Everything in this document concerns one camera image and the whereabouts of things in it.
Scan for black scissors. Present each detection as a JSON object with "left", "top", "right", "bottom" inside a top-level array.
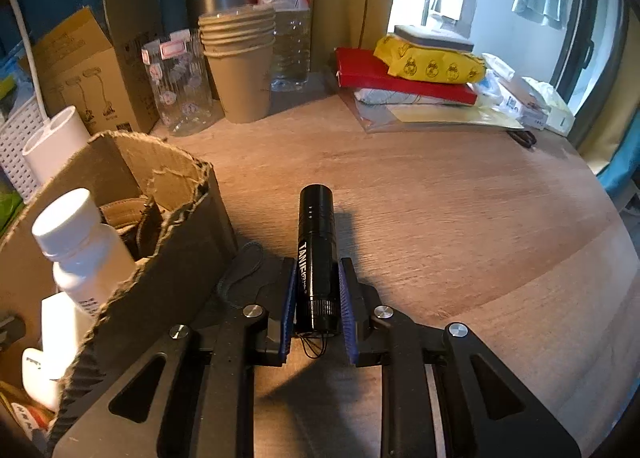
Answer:
[{"left": 506, "top": 128, "right": 538, "bottom": 148}]

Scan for clear document folder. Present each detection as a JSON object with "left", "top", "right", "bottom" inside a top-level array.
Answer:
[{"left": 345, "top": 88, "right": 526, "bottom": 134}]

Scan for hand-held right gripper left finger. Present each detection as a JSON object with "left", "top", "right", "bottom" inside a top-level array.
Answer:
[{"left": 47, "top": 255, "right": 298, "bottom": 458}]

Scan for grey white flat device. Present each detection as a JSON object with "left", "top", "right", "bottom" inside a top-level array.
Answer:
[{"left": 393, "top": 24, "right": 475, "bottom": 53}]

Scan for yellow printed packet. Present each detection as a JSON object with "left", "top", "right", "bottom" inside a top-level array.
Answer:
[{"left": 374, "top": 35, "right": 487, "bottom": 85}]

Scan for pale yellow tissue pack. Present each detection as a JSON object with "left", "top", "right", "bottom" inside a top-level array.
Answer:
[{"left": 520, "top": 78, "right": 576, "bottom": 135}]

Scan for white tissue packets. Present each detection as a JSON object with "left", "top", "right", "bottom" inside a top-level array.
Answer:
[{"left": 482, "top": 53, "right": 551, "bottom": 129}]

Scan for glass jar pink labels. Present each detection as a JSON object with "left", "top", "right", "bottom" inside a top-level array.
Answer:
[{"left": 141, "top": 29, "right": 226, "bottom": 138}]

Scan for black sliding door frame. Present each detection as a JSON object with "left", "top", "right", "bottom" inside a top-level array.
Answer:
[{"left": 550, "top": 0, "right": 628, "bottom": 114}]

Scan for white woven basket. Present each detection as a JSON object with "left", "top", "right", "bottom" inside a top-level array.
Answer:
[{"left": 0, "top": 98, "right": 46, "bottom": 204}]

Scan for brown leather watch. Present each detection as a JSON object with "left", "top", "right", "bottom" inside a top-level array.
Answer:
[{"left": 100, "top": 195, "right": 166, "bottom": 259}]

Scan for stack of brown paper cups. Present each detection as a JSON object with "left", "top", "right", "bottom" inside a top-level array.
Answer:
[{"left": 197, "top": 4, "right": 277, "bottom": 125}]

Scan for cardboard box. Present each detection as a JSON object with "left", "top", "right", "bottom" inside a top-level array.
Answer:
[{"left": 0, "top": 130, "right": 238, "bottom": 458}]

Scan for white earbuds case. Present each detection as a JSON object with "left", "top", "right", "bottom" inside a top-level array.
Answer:
[{"left": 21, "top": 347, "right": 66, "bottom": 411}]

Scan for white desk lamp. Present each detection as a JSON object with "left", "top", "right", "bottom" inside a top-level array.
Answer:
[{"left": 10, "top": 0, "right": 92, "bottom": 189}]

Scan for yellow green sponge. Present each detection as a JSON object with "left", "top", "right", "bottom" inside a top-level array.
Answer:
[{"left": 0, "top": 73, "right": 18, "bottom": 109}]

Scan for narrow yellow curtain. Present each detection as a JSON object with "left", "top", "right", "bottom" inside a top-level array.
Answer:
[{"left": 575, "top": 103, "right": 636, "bottom": 176}]

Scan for narrow teal curtain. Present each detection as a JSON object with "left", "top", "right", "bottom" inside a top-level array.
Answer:
[{"left": 597, "top": 148, "right": 640, "bottom": 211}]

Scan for white plastic packet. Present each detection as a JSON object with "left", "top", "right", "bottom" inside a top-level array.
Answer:
[{"left": 354, "top": 87, "right": 481, "bottom": 111}]

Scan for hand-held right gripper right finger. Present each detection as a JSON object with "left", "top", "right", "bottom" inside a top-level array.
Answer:
[{"left": 337, "top": 257, "right": 583, "bottom": 458}]

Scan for brown lamp carton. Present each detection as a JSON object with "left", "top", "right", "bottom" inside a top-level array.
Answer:
[{"left": 32, "top": 0, "right": 163, "bottom": 136}]

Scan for red book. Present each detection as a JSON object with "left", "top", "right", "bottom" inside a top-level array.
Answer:
[{"left": 335, "top": 47, "right": 478, "bottom": 106}]

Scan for white pill bottle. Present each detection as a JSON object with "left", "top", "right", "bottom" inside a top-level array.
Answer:
[{"left": 31, "top": 188, "right": 137, "bottom": 319}]

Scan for white charger block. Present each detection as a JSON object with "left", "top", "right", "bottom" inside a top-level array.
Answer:
[{"left": 40, "top": 292, "right": 96, "bottom": 364}]

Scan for green wipes packet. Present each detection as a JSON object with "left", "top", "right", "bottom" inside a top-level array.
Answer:
[{"left": 0, "top": 183, "right": 23, "bottom": 229}]

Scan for black flashlight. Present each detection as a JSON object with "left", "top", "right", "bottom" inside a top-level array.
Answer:
[{"left": 217, "top": 184, "right": 343, "bottom": 359}]

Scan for clear water bottle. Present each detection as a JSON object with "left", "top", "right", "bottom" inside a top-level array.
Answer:
[{"left": 255, "top": 0, "right": 313, "bottom": 91}]

